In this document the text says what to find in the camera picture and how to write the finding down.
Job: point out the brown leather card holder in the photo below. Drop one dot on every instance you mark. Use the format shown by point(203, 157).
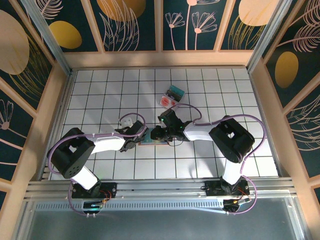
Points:
point(143, 143)

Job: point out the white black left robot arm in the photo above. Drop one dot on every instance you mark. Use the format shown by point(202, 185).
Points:
point(107, 143)

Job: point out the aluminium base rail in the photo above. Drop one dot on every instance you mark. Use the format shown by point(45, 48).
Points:
point(160, 186)

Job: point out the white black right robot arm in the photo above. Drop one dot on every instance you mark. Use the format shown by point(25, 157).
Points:
point(197, 131)

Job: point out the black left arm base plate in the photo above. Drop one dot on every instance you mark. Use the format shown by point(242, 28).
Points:
point(111, 188)

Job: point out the grey metal plate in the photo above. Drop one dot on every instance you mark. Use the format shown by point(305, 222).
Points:
point(160, 225)

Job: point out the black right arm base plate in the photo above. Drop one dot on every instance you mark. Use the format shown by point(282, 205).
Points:
point(212, 188)

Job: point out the aluminium corner post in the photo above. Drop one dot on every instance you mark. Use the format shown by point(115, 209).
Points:
point(50, 37)
point(267, 37)

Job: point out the teal card box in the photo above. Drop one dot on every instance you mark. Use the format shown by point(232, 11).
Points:
point(176, 92)

